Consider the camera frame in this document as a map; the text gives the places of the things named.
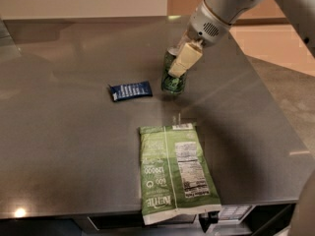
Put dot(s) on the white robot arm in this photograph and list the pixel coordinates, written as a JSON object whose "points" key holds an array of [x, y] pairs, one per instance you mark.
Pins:
{"points": [[262, 33]]}

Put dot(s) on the blue rxbar blueberry wrapper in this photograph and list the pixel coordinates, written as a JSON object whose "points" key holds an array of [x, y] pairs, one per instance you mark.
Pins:
{"points": [[130, 91]]}

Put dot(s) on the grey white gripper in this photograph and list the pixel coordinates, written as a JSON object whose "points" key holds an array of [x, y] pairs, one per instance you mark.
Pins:
{"points": [[206, 28]]}

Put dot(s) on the green chip bag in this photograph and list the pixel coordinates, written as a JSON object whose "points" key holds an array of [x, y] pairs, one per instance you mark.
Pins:
{"points": [[175, 178]]}

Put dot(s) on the green soda can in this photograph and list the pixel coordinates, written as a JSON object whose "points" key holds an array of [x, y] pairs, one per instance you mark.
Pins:
{"points": [[168, 83]]}

